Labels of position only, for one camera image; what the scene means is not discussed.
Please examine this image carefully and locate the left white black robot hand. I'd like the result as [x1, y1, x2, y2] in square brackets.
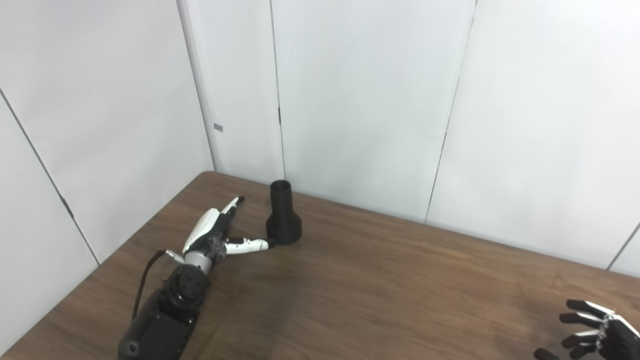
[181, 196, 277, 262]

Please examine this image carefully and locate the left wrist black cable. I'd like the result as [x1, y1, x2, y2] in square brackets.
[131, 249, 185, 321]

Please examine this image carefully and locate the black flared nozzle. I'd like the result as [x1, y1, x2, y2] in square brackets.
[265, 180, 303, 246]

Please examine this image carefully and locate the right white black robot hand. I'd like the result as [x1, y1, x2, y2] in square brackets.
[533, 299, 640, 360]

